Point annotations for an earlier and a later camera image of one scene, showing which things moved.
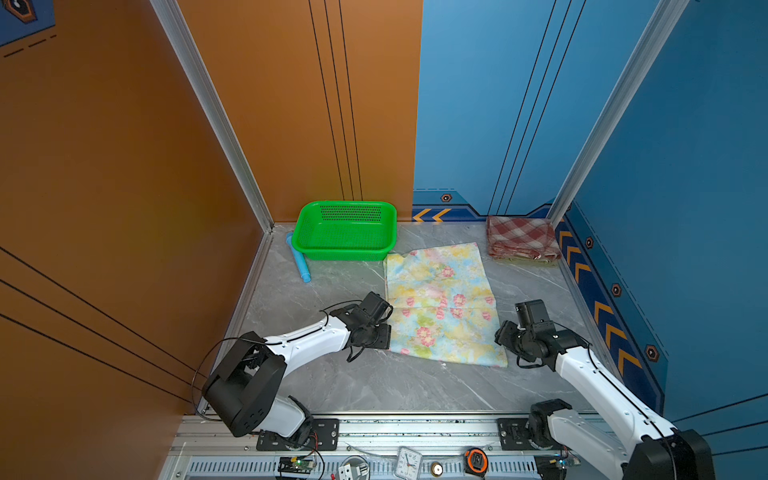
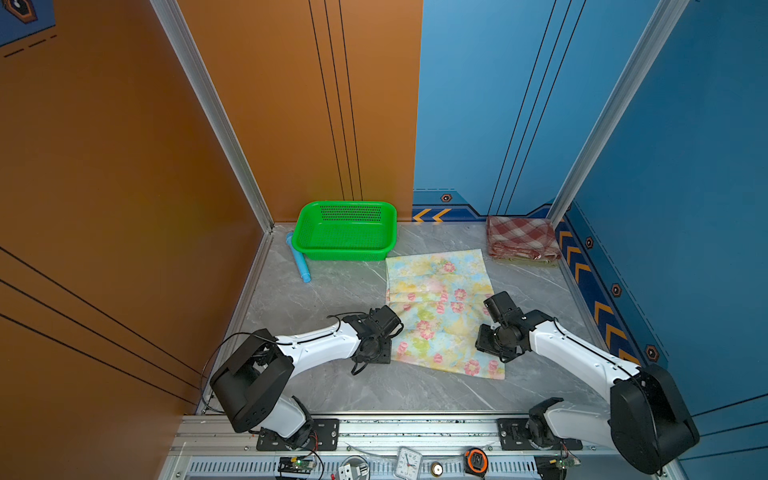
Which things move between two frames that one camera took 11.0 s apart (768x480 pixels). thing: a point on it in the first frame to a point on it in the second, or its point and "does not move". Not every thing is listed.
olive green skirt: [537, 262] does not move
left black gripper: [385, 339] to [387, 353]
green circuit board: [295, 465] does not move
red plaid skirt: [522, 237] does not move
